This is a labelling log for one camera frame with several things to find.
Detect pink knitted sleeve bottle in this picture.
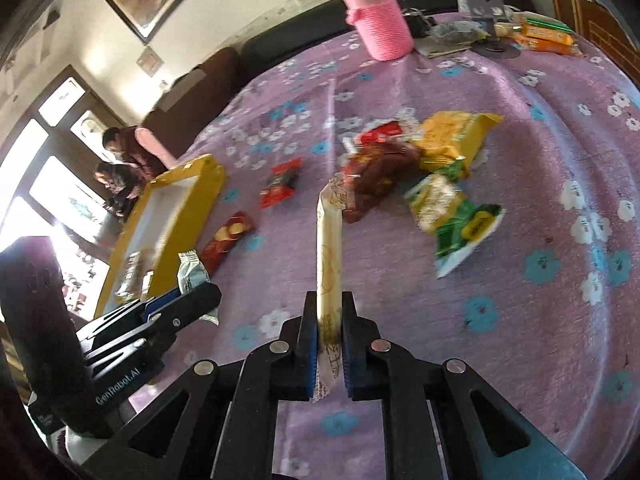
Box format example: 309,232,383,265
343,0,414,62

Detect person in patterned jacket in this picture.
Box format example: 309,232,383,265
94,162,146,221

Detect maroon armchair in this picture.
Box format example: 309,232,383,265
139,47,246,168

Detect silver white snack packet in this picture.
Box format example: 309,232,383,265
177,250,221,325

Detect orange snack boxes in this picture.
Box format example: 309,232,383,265
509,12,582,56

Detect person in dark red coat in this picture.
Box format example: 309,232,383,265
102,126,177,181

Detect brown red snack bag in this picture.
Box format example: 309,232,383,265
343,141,420,223

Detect yellow rimmed white box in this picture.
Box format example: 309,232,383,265
94,154,226,318

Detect red chips packet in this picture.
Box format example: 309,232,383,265
198,211,254,276

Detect clear plastic bag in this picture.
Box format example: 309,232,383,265
414,20,497,58

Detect brown striped snack bar packet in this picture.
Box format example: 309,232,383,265
115,248,154,304

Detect black sofa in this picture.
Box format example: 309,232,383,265
240,0,535,77

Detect large yellow snack bag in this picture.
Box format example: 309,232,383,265
411,110,503,180

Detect long beige snack stick packet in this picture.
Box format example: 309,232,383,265
312,172,347,402

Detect black phone stand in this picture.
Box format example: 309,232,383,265
466,0,521,60

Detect green gold snack packet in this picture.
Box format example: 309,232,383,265
404,172,506,278

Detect purple floral tablecloth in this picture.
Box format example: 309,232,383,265
127,12,640,480

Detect red white flat packet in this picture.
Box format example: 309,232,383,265
342,120,404,155

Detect red black candy packet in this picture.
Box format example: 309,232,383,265
260,157,303,209

